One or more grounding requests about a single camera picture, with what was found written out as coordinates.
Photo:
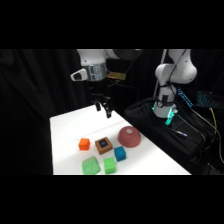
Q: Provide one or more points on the green triangular wedge block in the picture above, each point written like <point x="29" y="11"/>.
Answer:
<point x="90" y="165"/>

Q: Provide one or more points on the green cube block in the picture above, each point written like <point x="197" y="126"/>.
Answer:
<point x="109" y="165"/>

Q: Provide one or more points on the wrist camera with gold mount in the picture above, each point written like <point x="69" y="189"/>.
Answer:
<point x="116" y="76"/>

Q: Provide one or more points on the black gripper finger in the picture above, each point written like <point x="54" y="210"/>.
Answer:
<point x="98" y="104"/>
<point x="108" y="107"/>

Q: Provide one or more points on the black curtain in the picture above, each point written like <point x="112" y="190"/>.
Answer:
<point x="33" y="110"/>

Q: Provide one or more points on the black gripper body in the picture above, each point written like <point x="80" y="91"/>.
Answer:
<point x="96" y="88"/>

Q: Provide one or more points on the black robot stand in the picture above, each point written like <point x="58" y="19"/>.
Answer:
<point x="166" y="140"/>

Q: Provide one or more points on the orange cube block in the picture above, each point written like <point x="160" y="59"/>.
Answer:
<point x="84" y="144"/>

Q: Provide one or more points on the pen on stand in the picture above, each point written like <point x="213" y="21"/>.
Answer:
<point x="179" y="133"/>

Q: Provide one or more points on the blue cube block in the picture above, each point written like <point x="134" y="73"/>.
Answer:
<point x="120" y="153"/>

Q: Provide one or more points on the brown block with blue centre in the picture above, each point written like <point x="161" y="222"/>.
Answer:
<point x="104" y="145"/>

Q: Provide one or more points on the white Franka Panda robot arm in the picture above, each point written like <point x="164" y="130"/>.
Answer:
<point x="173" y="71"/>

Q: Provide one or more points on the red upturned bowl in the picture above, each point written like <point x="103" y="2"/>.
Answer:
<point x="129" y="136"/>

